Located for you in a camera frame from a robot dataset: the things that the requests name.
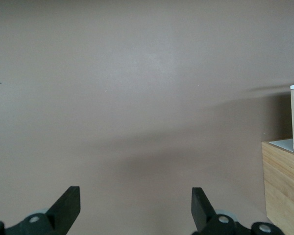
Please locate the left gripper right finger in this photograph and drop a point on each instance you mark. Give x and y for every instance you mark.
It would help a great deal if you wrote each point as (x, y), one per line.
(201, 210)

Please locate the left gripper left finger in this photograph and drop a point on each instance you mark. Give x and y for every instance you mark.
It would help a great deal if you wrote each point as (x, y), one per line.
(68, 208)

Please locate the wooden drawer cabinet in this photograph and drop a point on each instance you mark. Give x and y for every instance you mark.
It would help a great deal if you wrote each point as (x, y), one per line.
(284, 186)

